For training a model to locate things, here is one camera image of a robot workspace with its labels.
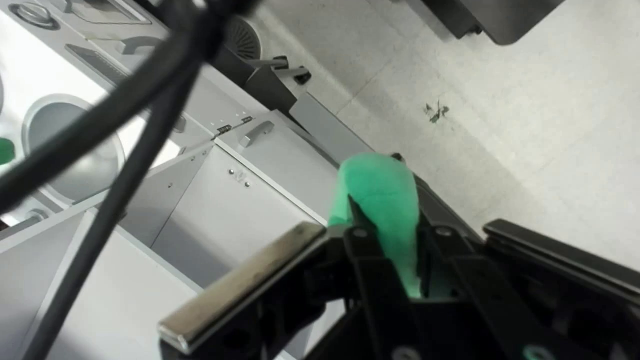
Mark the white toy fridge door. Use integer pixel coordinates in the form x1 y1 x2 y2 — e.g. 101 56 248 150
214 110 347 227

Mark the green sponge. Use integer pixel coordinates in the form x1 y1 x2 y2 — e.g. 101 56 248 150
327 152 451 301

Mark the small green object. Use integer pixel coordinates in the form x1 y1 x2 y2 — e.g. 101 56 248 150
0 137 16 166

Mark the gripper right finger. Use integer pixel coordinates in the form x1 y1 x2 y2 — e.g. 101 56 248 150
391 152 640 360

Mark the grey fridge door handle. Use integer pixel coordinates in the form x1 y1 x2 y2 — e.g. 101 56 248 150
238 120 275 149

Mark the white and grey toy kitchen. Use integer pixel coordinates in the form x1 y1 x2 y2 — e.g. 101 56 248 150
0 0 376 360

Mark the round grey toy sink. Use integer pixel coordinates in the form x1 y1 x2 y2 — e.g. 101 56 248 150
21 93 127 205

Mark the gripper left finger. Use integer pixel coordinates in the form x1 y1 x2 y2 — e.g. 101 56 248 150
157 195 422 360

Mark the dark grey furniture base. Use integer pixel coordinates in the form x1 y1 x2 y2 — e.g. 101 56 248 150
404 0 567 46

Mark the grey oven door handle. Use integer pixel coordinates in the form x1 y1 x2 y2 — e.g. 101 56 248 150
116 36 167 56

